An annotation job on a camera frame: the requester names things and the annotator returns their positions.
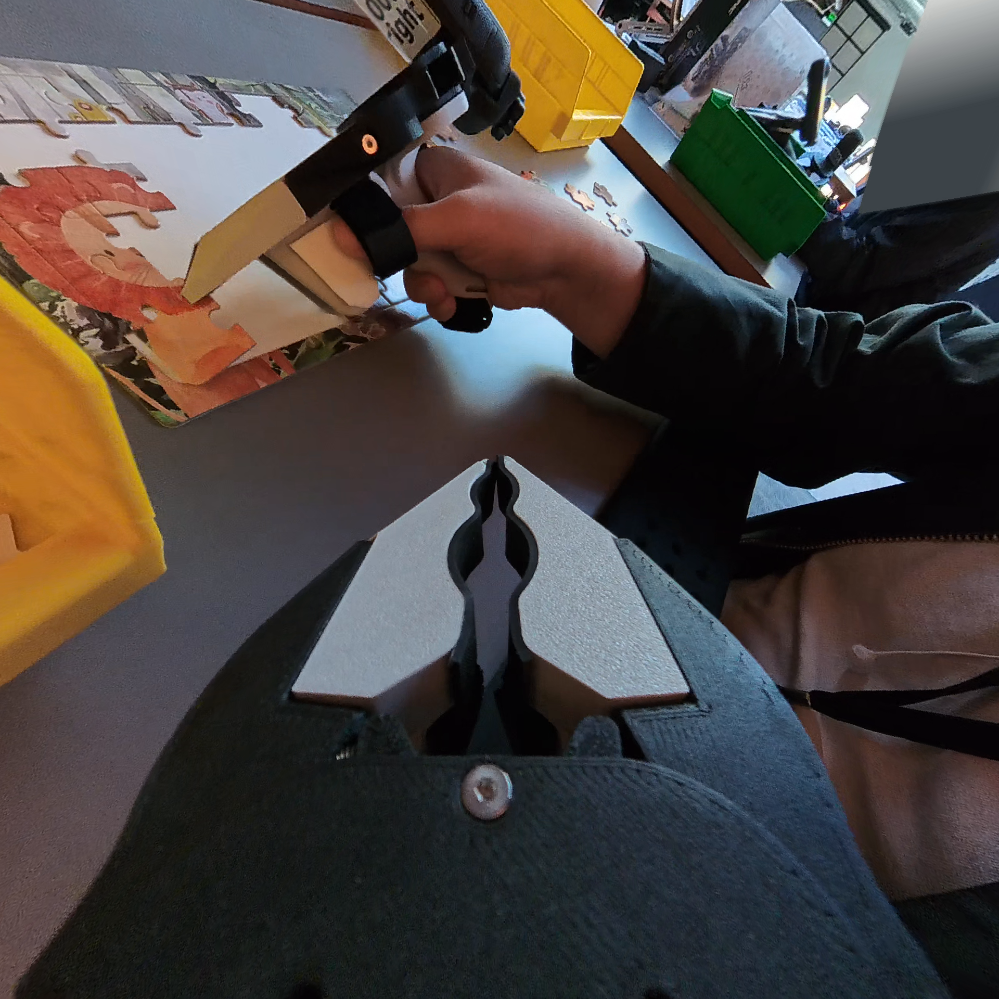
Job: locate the person's pink clothing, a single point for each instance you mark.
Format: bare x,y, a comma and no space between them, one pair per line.
874,780

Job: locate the cardboard box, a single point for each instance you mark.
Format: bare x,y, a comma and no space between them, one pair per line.
765,47

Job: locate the person's right forearm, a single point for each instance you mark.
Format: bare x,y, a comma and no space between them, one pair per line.
780,367

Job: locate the pastel puzzle piece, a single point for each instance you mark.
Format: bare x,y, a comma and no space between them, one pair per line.
199,343

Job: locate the person's dark clothing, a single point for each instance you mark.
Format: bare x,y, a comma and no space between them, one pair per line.
897,507

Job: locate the grey desk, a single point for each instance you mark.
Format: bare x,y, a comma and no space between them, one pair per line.
351,546

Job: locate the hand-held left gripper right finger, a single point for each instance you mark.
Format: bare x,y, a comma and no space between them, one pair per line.
601,616

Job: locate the person's right hand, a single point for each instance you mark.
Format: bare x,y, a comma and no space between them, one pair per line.
531,250

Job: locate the puzzle frame tray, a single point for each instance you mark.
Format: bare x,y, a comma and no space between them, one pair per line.
234,148

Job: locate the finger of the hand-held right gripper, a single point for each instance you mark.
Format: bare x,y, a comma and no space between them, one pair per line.
242,234

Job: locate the cluster of loose puzzle pieces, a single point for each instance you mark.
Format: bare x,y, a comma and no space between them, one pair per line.
581,195

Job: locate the grey yellow flower puzzle piece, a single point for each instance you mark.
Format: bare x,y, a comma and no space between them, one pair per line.
86,109

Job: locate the pale spotted puzzle piece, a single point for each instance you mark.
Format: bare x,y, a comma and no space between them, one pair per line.
215,105

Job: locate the yellow plastic bin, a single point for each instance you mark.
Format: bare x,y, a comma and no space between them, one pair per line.
562,70
62,507

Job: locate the green plastic bin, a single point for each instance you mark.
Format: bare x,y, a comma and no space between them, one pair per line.
741,179

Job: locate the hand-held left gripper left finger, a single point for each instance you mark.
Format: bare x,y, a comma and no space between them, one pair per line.
390,616

